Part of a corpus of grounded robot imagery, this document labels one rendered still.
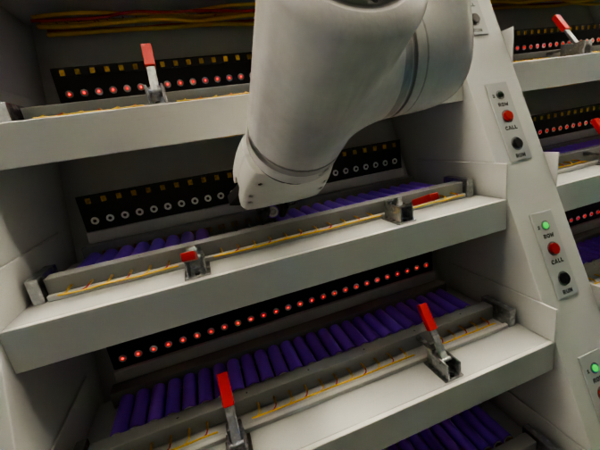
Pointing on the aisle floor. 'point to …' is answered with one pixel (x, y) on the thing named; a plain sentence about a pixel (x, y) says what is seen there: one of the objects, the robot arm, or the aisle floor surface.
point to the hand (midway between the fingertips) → (272, 204)
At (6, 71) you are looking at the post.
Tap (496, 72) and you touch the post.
